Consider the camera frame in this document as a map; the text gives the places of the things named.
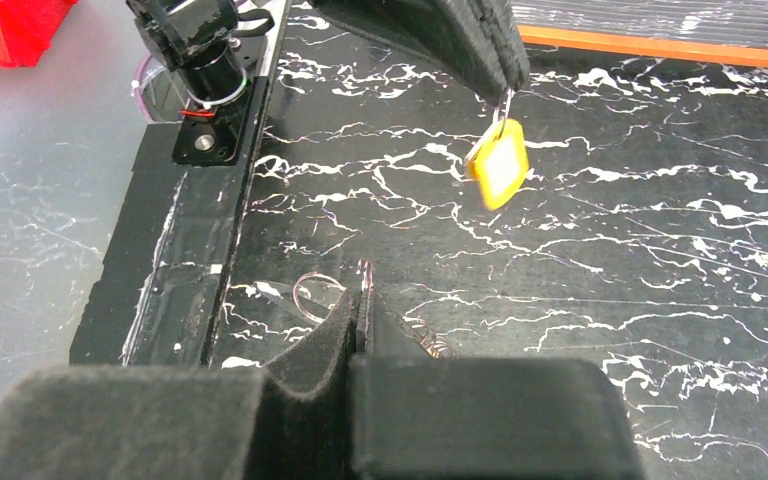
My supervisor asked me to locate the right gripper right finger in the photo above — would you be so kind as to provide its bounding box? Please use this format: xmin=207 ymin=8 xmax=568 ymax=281
xmin=350 ymin=290 xmax=646 ymax=479

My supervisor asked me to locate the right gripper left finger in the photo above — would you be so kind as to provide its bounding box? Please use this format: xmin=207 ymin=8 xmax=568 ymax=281
xmin=0 ymin=302 xmax=355 ymax=479

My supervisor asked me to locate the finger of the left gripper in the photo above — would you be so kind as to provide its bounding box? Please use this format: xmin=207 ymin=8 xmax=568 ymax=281
xmin=311 ymin=0 xmax=530 ymax=103

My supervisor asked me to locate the white keyring holder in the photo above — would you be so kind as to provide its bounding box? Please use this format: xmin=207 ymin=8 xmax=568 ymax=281
xmin=243 ymin=260 xmax=459 ymax=359

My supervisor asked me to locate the yellow tagged key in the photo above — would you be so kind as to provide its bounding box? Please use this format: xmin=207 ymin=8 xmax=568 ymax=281
xmin=465 ymin=89 xmax=530 ymax=211

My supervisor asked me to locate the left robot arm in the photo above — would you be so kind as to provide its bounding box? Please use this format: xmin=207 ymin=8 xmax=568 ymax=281
xmin=127 ymin=1 xmax=530 ymax=111

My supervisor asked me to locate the orange wooden rack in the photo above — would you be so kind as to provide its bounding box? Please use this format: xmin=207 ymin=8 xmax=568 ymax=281
xmin=512 ymin=1 xmax=768 ymax=68

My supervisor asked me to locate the red plastic bin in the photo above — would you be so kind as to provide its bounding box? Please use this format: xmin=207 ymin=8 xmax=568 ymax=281
xmin=0 ymin=0 xmax=77 ymax=68

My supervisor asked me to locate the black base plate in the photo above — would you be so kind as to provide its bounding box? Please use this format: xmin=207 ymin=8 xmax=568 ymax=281
xmin=69 ymin=77 xmax=271 ymax=367

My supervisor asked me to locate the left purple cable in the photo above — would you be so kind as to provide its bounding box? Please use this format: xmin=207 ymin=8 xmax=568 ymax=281
xmin=130 ymin=52 xmax=180 ymax=124

